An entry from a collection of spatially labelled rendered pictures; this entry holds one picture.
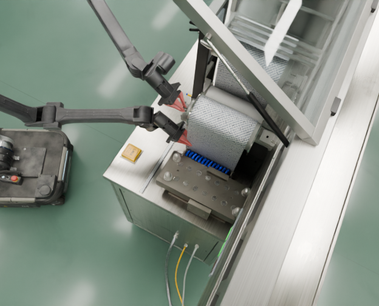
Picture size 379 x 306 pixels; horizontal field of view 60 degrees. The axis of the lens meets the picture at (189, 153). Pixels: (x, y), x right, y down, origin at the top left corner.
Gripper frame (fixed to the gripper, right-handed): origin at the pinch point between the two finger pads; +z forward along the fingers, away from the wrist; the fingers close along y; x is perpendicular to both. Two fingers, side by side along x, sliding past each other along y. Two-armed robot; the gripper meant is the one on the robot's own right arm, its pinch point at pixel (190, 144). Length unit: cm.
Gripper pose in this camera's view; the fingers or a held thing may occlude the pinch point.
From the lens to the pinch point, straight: 141.5
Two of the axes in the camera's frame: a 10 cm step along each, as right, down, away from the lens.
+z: 7.4, 6.0, 3.2
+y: -4.6, 7.9, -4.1
